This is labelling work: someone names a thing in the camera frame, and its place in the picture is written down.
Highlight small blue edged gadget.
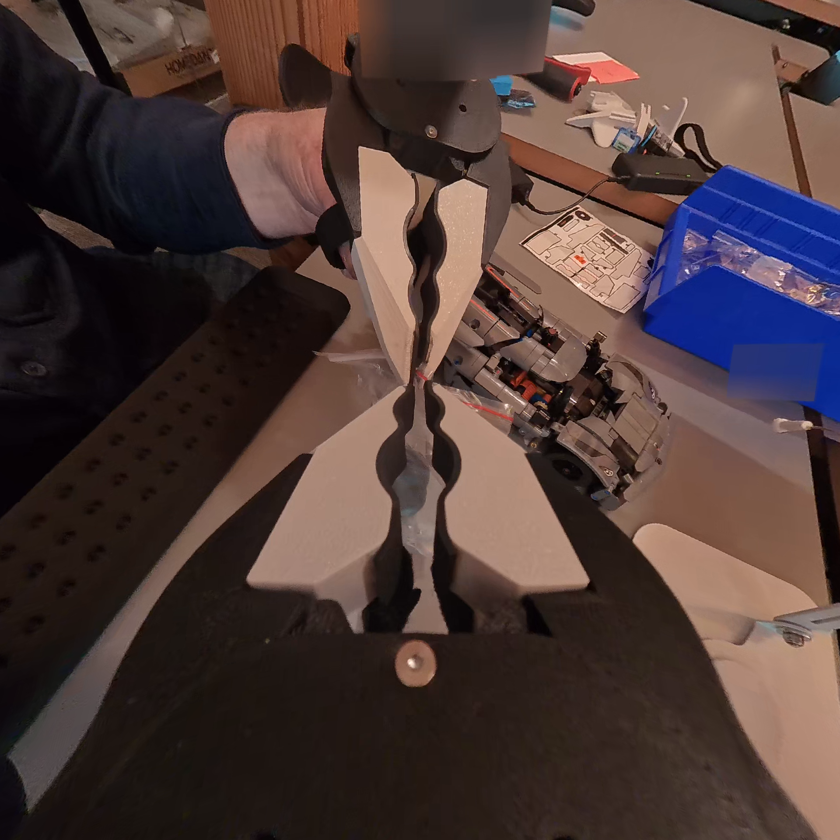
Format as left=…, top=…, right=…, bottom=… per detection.
left=610, top=125, right=683, bottom=158

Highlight blue plastic bin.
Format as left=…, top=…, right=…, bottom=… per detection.
left=642, top=164, right=840, bottom=421

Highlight black perforated office chair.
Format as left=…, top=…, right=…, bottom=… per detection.
left=0, top=266, right=352, bottom=729

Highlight white sticker sheet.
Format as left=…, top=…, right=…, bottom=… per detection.
left=520, top=205, right=657, bottom=314

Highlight red paper card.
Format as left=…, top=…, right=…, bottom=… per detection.
left=554, top=51, right=641, bottom=85

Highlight wooden support post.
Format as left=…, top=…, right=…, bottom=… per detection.
left=203, top=0, right=361, bottom=110

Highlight black charger cable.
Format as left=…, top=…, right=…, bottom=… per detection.
left=512, top=174, right=621, bottom=216

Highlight black strap loop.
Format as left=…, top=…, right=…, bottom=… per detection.
left=672, top=121, right=723, bottom=173

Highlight person's left forearm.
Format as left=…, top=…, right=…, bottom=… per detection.
left=0, top=7, right=263, bottom=257

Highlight small blue plastic part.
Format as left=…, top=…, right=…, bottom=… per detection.
left=489, top=74, right=537, bottom=110

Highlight red handled tool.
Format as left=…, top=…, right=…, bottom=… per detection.
left=541, top=56, right=593, bottom=102

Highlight black power adapter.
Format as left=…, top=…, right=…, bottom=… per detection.
left=612, top=152, right=711, bottom=196

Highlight white book stand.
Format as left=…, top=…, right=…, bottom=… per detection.
left=633, top=521, right=840, bottom=840

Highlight partly built lego car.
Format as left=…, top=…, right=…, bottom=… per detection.
left=446, top=262, right=675, bottom=513

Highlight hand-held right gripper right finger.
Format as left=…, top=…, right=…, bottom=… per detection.
left=427, top=384, right=592, bottom=634

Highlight person's left hand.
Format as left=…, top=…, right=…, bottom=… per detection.
left=223, top=107, right=340, bottom=242

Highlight clear bag of lego parts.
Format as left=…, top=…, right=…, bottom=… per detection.
left=314, top=348, right=517, bottom=562

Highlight brown cardboard box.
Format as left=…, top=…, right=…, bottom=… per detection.
left=115, top=42, right=224, bottom=99

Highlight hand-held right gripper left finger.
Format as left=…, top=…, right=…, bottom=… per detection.
left=246, top=384, right=421, bottom=634

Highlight clear plastic bags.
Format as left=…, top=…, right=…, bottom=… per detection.
left=682, top=226, right=840, bottom=309

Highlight white folded paper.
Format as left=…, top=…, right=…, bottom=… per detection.
left=566, top=91, right=690, bottom=148

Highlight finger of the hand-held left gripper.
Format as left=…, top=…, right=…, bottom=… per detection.
left=350, top=146, right=422, bottom=386
left=417, top=177, right=491, bottom=376

